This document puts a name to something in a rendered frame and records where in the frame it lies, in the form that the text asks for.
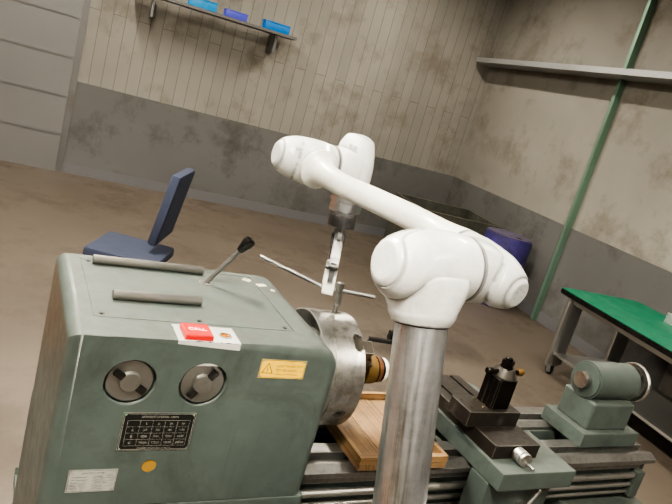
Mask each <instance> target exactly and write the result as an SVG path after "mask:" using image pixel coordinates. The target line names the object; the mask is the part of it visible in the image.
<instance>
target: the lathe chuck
mask: <svg viewBox="0 0 672 504"><path fill-rule="evenodd" d="M317 310H319V311H320V312H322V313H323V314H324V316H325V317H326V318H327V320H328V322H329V324H330V326H331V329H332V332H333V336H334V341H335V347H336V375H335V382H334V387H333V392H332V395H331V398H330V401H329V404H328V406H327V408H326V410H325V412H324V413H323V415H322V416H321V420H320V423H319V425H339V424H342V423H344V422H345V421H347V420H348V419H349V418H350V417H351V415H352V414H353V412H354V411H355V409H356V407H357V405H358V403H359V401H360V398H361V395H362V391H363V387H364V382H365V373H366V355H365V350H361V351H360V352H357V349H355V344H354V339H353V337H354V335H356V336H357V338H362V335H361V332H360V329H359V327H358V325H357V324H356V322H355V320H354V319H353V318H352V317H351V316H350V315H349V314H347V313H345V312H342V311H337V313H340V315H336V314H332V313H330V312H329V311H332V310H322V309H317ZM338 410H343V411H344V414H343V415H342V416H340V417H333V416H332V415H333V413H334V412H336V411H338Z"/></svg>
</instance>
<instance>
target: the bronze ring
mask: <svg viewBox="0 0 672 504"><path fill-rule="evenodd" d="M371 358H372V365H373V366H372V367H371V368H370V369H368V370H366V373H365V382H364V384H366V383H367V384H372V383H374V382H381V381H382V380H383V379H384V377H385V374H386V364H385V361H384V359H383V358H382V357H379V356H375V355H372V356H371Z"/></svg>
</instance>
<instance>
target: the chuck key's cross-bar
mask: <svg viewBox="0 0 672 504"><path fill-rule="evenodd" d="M259 258H260V259H263V260H265V261H267V262H269V263H271V264H273V265H275V266H277V267H279V268H281V269H283V270H285V271H287V272H289V273H291V274H293V275H295V276H297V277H299V278H301V279H303V280H305V281H307V282H309V283H311V284H313V285H315V286H318V287H320V288H322V287H323V284H321V283H319V282H317V281H315V280H313V279H311V278H309V277H307V276H305V275H303V274H301V273H299V272H297V271H295V270H293V269H291V268H289V267H287V266H285V265H283V264H281V263H279V262H277V261H275V260H272V259H270V258H268V257H266V256H264V255H262V254H260V255H259ZM343 293H345V294H350V295H355V296H360V297H365V298H370V299H375V295H372V294H367V293H362V292H357V291H352V290H347V289H343Z"/></svg>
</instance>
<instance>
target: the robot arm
mask: <svg viewBox="0 0 672 504"><path fill-rule="evenodd" d="M374 159H375V146H374V142H373V141H372V140H371V139H370V138H368V137H366V136H364V135H360V134H355V133H348V134H347V135H346V136H345V137H344V138H343V139H342V140H341V141H340V143H339V146H334V145H330V144H328V143H326V142H323V141H320V140H316V139H313V138H308V137H303V136H287V137H283V138H281V139H280V140H279V141H277V142H276V143H275V145H274V147H273V150H272V154H271V162H272V164H273V167H274V168H275V169H276V170H277V171H278V172H279V173H280V174H282V175H284V176H285V177H288V178H291V179H292V180H293V181H296V182H299V183H301V184H304V185H306V186H308V187H310V188H313V189H319V188H325V189H327V190H329V191H330V192H331V196H330V199H331V200H330V205H329V209H332V211H330V212H329V217H328V222H327V223H328V224H329V225H331V226H334V227H335V228H334V232H332V234H331V242H330V252H329V254H328V260H327V262H326V266H325V271H324V276H323V280H322V284H323V287H322V291H321V293H322V294H327V295H331V296H332V295H333V290H334V286H335V281H336V276H337V272H338V267H339V266H338V265H339V260H340V255H341V250H342V249H343V246H344V242H345V240H346V235H345V234H344V230H345V229H348V230H353V229H354V228H355V223H356V219H357V218H356V216H355V215H360V213H361V208H364V209H366V210H368V211H370V212H372V213H374V214H376V215H378V216H380V217H382V218H384V219H386V220H388V221H390V222H392V223H394V224H396V225H398V226H400V227H402V228H404V229H405V230H402V231H399V232H396V233H393V234H391V235H389V236H387V237H385V238H384V239H383V240H381V242H380V243H379V244H378V245H377V246H376V248H375V250H374V252H373V254H372V257H371V264H370V267H371V277H372V280H373V282H374V284H375V286H376V287H377V289H378V290H379V291H380V293H381V294H383V295H384V296H385V299H386V303H387V306H388V313H389V315H390V317H391V319H392V320H394V321H395V324H394V332H393V340H392V348H391V356H390V364H389V372H388V380H387V388H386V396H385V404H384V413H383V421H382V429H381V437H380V445H379V453H378V461H377V469H376V477H375V485H374V493H373V501H372V504H426V502H427V494H428V486H429V478H430V470H431V462H432V454H433V446H434V438H435V430H436V422H437V414H438V406H439V398H440V390H441V382H442V374H443V366H444V358H445V350H446V342H447V334H448V328H450V327H451V326H452V325H453V324H454V322H455V321H456V319H457V316H458V314H459V312H460V310H461V308H462V306H463V304H464V303H477V304H481V303H483V302H484V303H485V304H487V305H488V306H490V307H493V308H499V309H509V308H511V307H515V306H517V305H518V304H519V303H520V302H521V301H522V300H523V299H524V298H525V296H526V294H527V292H528V287H529V286H528V278H527V276H526V274H525V272H524V270H523V268H522V267H521V265H520V264H519V263H518V261H517V260H516V259H515V258H514V257H513V256H512V255H511V254H509V253H508V252H507V251H506V250H504V249H503V248H501V247H500V246H499V245H497V244H496V243H494V242H493V241H491V240H490V239H488V238H486V237H484V236H482V235H480V234H478V233H476V232H474V231H472V230H470V229H467V228H464V227H462V226H459V225H457V224H454V223H452V222H449V221H447V220H445V219H443V218H441V217H439V216H437V215H435V214H433V213H431V212H429V211H427V210H425V209H423V208H421V207H419V206H417V205H415V204H413V203H410V202H408V201H406V200H404V199H401V198H399V197H397V196H395V195H392V194H390V193H388V192H385V191H383V190H381V189H378V188H376V187H374V186H372V185H369V184H370V181H371V177H372V173H373V167H374Z"/></svg>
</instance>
